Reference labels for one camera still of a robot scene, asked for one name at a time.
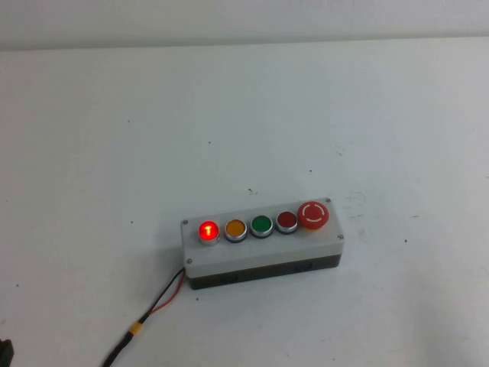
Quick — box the yellow push button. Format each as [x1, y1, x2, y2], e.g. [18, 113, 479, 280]
[223, 218, 248, 244]

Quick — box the dark red push button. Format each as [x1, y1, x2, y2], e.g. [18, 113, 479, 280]
[275, 211, 300, 235]

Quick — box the black sleeved power cable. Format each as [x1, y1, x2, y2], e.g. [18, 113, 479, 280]
[100, 333, 134, 367]

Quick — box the green push button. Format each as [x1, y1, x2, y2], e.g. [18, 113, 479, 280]
[249, 214, 274, 240]

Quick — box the red illuminated push button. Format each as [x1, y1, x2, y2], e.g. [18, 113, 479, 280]
[197, 219, 222, 248]

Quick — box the thin red wire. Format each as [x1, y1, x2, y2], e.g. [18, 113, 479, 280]
[148, 274, 189, 315]

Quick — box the grey button control box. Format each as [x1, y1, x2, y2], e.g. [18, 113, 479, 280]
[180, 196, 346, 291]

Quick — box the thin black wire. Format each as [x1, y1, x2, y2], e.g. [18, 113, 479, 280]
[140, 268, 186, 320]

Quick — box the red emergency stop mushroom button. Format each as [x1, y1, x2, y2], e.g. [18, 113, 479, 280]
[297, 200, 330, 232]

